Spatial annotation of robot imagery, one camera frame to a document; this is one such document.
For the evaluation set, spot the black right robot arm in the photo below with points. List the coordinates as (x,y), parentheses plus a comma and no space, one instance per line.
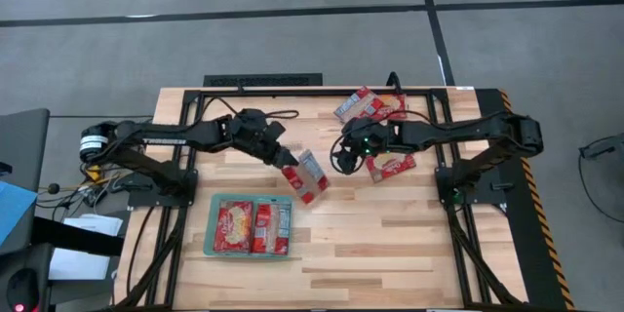
(453,129)

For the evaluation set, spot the black clamp on table edge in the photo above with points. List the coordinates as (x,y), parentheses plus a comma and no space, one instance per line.
(394,80)

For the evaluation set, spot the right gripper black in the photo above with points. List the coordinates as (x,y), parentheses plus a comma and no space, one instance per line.
(368,136)

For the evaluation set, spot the black round knob on stem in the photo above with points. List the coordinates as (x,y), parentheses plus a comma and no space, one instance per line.
(53,188)

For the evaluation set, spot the black device red light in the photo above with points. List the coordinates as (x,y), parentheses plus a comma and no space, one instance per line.
(19,283)

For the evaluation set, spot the dark grey panel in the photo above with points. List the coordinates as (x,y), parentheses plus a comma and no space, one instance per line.
(19,156)

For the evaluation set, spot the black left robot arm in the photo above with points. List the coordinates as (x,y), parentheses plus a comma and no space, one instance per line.
(161,134)

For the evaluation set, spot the red popcorn bag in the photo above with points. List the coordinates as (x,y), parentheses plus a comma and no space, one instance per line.
(394,102)
(356,105)
(233,226)
(270,229)
(309,178)
(390,167)

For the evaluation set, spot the black floor vent grille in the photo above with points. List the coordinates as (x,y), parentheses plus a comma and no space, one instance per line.
(263,80)

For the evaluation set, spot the blue paper sheet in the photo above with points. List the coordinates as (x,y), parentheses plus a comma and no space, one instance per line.
(14,205)

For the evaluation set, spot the black mat hazard stripe edge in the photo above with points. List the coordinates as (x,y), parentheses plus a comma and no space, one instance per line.
(531,234)

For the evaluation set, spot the teal plastic basket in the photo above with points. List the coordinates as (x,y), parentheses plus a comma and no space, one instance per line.
(207,224)

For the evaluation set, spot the white paper sheets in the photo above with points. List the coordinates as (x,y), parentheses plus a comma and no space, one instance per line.
(85,263)

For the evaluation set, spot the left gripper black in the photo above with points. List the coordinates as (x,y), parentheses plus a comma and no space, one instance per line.
(265,141)

